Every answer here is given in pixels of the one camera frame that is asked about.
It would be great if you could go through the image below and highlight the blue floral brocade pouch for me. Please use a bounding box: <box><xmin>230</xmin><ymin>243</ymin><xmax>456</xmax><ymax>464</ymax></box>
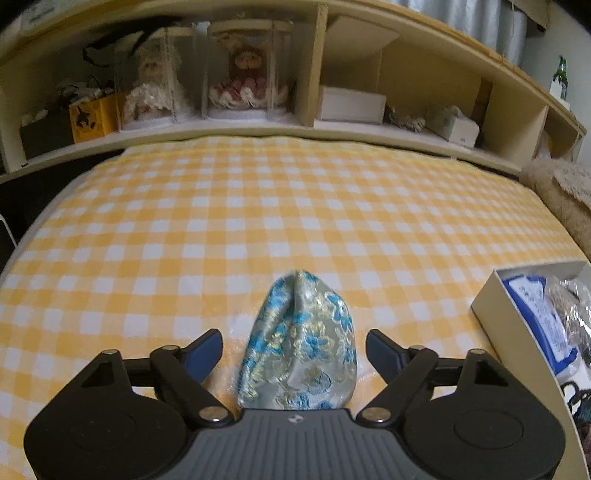
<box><xmin>236</xmin><ymin>270</ymin><xmax>358</xmax><ymax>410</ymax></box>

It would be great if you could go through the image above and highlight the blue white tissue pack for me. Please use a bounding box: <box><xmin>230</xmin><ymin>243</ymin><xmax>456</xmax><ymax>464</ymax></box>
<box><xmin>503</xmin><ymin>274</ymin><xmax>580</xmax><ymax>381</ymax></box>

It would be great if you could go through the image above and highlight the bag of rubber bands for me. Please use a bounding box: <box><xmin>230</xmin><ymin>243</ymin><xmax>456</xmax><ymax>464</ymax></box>
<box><xmin>545</xmin><ymin>276</ymin><xmax>591</xmax><ymax>367</ymax></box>

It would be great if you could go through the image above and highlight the yellow white checkered blanket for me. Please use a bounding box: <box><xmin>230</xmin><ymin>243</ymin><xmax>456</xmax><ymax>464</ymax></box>
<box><xmin>1</xmin><ymin>137</ymin><xmax>584</xmax><ymax>479</ymax></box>

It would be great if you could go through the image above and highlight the white shallow cardboard box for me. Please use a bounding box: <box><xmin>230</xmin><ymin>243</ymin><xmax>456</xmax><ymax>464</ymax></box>
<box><xmin>471</xmin><ymin>261</ymin><xmax>590</xmax><ymax>479</ymax></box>

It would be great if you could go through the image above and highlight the beige fluffy blanket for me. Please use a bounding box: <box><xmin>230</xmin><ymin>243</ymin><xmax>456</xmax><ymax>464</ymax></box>
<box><xmin>519</xmin><ymin>158</ymin><xmax>591</xmax><ymax>259</ymax></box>

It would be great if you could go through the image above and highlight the white tissue box on shelf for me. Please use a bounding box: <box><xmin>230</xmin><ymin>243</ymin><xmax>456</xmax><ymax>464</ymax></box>
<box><xmin>426</xmin><ymin>106</ymin><xmax>480</xmax><ymax>148</ymax></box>

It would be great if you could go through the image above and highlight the yellow box with black print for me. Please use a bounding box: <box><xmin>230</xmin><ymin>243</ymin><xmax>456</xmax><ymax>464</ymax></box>
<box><xmin>69</xmin><ymin>93</ymin><xmax>123</xmax><ymax>144</ymax></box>

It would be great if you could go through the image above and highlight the black box on shelf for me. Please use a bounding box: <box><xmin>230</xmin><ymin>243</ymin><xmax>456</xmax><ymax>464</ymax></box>
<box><xmin>20</xmin><ymin>112</ymin><xmax>74</xmax><ymax>159</ymax></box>

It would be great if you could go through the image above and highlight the open white carton on shelf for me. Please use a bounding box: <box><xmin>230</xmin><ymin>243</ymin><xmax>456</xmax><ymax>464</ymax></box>
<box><xmin>313</xmin><ymin>14</ymin><xmax>402</xmax><ymax>133</ymax></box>

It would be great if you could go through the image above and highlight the doll in white dress case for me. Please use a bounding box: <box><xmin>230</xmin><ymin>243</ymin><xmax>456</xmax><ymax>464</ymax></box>
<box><xmin>114</xmin><ymin>26</ymin><xmax>197</xmax><ymax>131</ymax></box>

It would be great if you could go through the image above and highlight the doll in pink dress case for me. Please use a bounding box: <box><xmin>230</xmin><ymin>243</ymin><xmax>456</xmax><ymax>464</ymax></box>
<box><xmin>202</xmin><ymin>18</ymin><xmax>294</xmax><ymax>123</ymax></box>

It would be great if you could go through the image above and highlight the green glass bottle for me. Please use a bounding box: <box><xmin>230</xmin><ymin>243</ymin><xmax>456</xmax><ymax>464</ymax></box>
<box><xmin>552</xmin><ymin>55</ymin><xmax>568</xmax><ymax>100</ymax></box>

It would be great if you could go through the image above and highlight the grey silver curtain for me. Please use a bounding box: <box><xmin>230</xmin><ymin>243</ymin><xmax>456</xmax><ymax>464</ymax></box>
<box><xmin>394</xmin><ymin>0</ymin><xmax>528</xmax><ymax>66</ymax></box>

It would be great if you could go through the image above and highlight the coiled rope bundle on shelf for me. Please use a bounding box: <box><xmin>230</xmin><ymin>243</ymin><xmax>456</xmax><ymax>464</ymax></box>
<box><xmin>385</xmin><ymin>105</ymin><xmax>429</xmax><ymax>135</ymax></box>

